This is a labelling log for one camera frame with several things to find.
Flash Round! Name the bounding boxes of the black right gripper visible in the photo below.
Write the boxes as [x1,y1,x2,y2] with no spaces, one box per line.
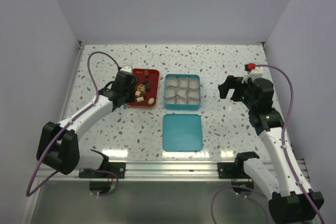
[218,75,257,111]

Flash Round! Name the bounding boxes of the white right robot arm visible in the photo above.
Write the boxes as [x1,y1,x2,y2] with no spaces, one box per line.
[218,76,324,223]

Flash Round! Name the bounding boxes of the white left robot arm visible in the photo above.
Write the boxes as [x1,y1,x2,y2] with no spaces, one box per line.
[36,66,137,178]

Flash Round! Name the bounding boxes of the white rectangular chocolate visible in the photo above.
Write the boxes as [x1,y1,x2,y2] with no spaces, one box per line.
[136,97,144,102]

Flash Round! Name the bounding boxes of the red lacquer tray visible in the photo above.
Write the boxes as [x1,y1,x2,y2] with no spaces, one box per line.
[128,68,160,109]

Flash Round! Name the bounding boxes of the teal tin box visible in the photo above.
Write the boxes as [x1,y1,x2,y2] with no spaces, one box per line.
[163,73,202,111]

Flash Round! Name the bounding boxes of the white paper cup liners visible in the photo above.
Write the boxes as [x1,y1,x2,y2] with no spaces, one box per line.
[165,76,200,105]

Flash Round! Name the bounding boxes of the teal tin lid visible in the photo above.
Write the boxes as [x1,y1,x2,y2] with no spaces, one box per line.
[163,114,203,152]

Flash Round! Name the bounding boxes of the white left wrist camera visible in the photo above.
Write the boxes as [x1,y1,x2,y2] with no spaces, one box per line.
[120,66,133,73]

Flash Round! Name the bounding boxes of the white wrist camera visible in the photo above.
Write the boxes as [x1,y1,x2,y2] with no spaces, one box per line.
[120,66,133,73]
[242,62,264,83]

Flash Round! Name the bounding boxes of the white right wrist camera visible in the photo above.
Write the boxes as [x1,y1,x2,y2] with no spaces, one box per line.
[242,62,264,83]

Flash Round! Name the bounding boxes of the aluminium table frame rail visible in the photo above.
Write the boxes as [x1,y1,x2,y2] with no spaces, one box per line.
[57,41,86,121]

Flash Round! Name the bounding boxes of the front aluminium mounting rail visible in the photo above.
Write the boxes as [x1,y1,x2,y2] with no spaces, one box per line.
[36,162,308,183]

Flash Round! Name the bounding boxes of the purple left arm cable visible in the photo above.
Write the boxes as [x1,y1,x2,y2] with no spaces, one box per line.
[25,51,124,197]

